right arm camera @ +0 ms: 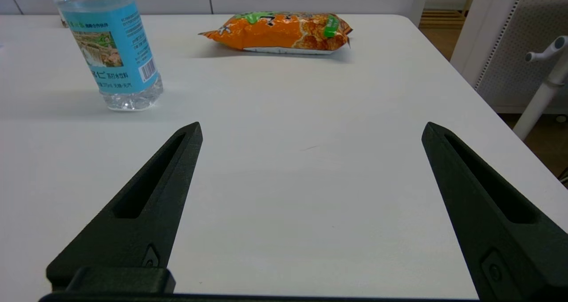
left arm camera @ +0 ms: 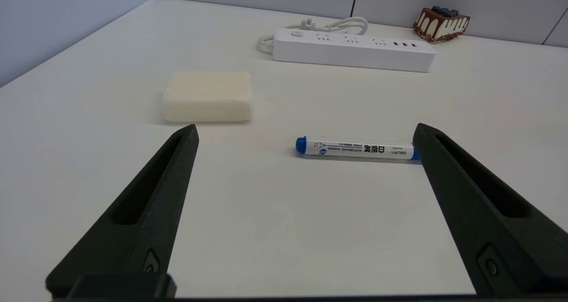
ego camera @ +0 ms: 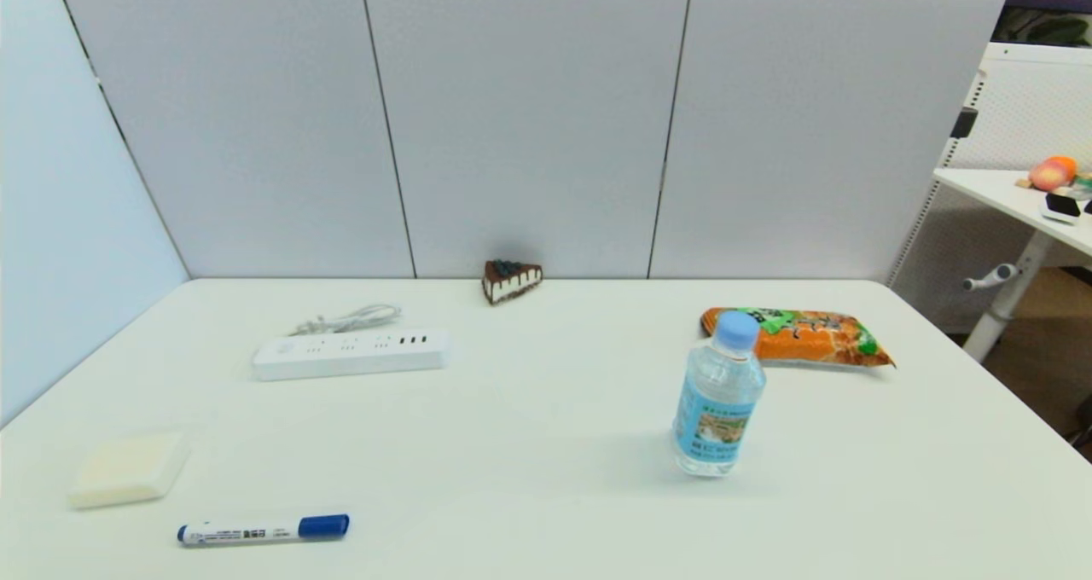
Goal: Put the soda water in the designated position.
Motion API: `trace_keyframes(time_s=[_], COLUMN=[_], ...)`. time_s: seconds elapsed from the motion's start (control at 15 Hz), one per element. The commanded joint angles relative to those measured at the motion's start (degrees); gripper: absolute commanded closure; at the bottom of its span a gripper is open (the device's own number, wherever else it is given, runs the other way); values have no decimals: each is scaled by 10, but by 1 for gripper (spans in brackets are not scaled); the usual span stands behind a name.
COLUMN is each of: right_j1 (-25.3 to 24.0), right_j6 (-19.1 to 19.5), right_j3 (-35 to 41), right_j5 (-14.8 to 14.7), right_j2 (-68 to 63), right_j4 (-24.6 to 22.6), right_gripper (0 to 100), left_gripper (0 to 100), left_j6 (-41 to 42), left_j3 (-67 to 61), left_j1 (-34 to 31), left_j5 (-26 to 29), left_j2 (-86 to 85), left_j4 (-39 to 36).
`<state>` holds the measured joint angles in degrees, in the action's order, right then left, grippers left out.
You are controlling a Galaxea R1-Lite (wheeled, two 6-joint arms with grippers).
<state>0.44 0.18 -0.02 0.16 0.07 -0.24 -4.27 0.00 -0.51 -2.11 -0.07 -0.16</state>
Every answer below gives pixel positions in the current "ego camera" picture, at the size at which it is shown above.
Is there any white power strip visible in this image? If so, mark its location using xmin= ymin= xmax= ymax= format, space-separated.
xmin=253 ymin=328 xmax=450 ymax=382

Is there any clear soda water bottle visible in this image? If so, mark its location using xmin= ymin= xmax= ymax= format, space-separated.
xmin=671 ymin=310 xmax=767 ymax=479

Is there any white pegboard panel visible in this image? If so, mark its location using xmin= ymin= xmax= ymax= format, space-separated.
xmin=887 ymin=41 xmax=1092 ymax=334

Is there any orange green snack bag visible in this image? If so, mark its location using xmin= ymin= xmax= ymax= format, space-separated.
xmin=700 ymin=307 xmax=897 ymax=369

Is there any white power strip cord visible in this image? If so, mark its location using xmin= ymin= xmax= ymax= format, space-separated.
xmin=290 ymin=304 xmax=403 ymax=337

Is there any dark monitor screen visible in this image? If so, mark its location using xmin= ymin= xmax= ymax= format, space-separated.
xmin=992 ymin=0 xmax=1092 ymax=48

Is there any pale yellow square sponge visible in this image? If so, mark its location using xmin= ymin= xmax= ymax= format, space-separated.
xmin=68 ymin=431 xmax=190 ymax=511

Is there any chocolate cake slice toy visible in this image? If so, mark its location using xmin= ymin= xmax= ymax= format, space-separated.
xmin=482 ymin=259 xmax=544 ymax=305

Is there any orange pink peach toy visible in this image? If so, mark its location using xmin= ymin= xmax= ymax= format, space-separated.
xmin=1029 ymin=155 xmax=1078 ymax=193

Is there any black white small device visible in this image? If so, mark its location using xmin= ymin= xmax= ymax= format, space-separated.
xmin=1040 ymin=191 xmax=1084 ymax=225

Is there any blue white marker pen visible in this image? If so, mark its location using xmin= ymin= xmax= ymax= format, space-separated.
xmin=177 ymin=513 xmax=351 ymax=548

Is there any white side desk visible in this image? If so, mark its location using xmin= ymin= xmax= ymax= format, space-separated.
xmin=933 ymin=167 xmax=1092 ymax=363

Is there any grey desk crank handle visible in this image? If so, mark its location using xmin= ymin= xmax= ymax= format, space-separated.
xmin=963 ymin=264 xmax=1020 ymax=292

